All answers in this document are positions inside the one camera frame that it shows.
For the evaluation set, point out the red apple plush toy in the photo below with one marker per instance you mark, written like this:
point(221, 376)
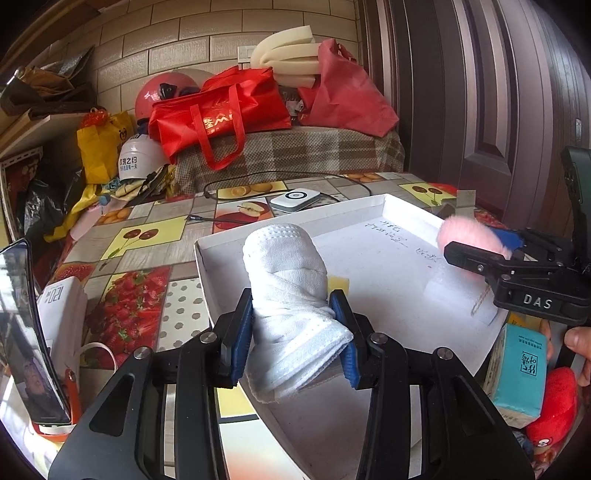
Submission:
point(559, 409)

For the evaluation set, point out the black camera module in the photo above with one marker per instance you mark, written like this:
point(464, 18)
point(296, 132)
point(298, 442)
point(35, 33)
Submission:
point(577, 174)

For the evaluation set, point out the fruit pattern tablecloth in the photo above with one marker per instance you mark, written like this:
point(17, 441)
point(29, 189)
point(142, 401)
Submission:
point(143, 255)

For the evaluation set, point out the cream foam rolls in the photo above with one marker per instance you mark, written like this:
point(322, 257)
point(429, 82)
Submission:
point(292, 54)

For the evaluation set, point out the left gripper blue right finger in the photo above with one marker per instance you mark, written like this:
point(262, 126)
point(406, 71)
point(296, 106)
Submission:
point(348, 352)

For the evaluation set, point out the red printed bag by door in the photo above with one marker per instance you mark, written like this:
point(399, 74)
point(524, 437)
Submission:
point(449, 189)

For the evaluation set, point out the white towel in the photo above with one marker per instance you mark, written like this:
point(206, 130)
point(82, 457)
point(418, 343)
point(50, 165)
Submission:
point(296, 338)

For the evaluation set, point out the person right hand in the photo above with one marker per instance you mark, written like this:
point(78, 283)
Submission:
point(578, 340)

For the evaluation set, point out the teal tissue pack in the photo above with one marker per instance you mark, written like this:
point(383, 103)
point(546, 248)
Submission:
point(516, 375)

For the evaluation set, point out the red glossy tote bag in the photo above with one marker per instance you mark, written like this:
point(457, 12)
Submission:
point(217, 119)

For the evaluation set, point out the pink fluffy plush toy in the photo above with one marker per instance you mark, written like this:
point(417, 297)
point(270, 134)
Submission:
point(469, 231)

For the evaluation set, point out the yellow shopping bag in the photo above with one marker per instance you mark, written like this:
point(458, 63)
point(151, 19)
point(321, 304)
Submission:
point(100, 137)

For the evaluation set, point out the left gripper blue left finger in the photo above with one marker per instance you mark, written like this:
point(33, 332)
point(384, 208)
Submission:
point(236, 338)

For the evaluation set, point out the white shallow cardboard box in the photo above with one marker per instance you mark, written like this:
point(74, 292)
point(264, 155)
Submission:
point(387, 250)

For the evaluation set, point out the white small carton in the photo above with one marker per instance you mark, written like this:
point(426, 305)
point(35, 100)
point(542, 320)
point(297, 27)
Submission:
point(62, 307)

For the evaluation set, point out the dull red fabric bag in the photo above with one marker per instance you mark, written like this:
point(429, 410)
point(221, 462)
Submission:
point(344, 96)

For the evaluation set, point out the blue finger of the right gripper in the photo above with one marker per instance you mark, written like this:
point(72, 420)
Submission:
point(511, 240)

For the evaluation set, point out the white power bank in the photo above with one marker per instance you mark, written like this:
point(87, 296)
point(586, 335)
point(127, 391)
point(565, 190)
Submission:
point(295, 200)

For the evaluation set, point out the red helmet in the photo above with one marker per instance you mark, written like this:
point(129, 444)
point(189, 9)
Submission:
point(162, 87)

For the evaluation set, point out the plaid covered bench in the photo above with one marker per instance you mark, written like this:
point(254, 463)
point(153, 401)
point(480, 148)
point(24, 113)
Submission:
point(288, 154)

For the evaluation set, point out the yellow green scrub sponge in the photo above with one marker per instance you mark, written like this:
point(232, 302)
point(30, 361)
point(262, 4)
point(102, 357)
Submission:
point(337, 283)

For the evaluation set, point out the grey folded card stand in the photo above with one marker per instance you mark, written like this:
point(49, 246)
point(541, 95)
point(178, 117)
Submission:
point(465, 203)

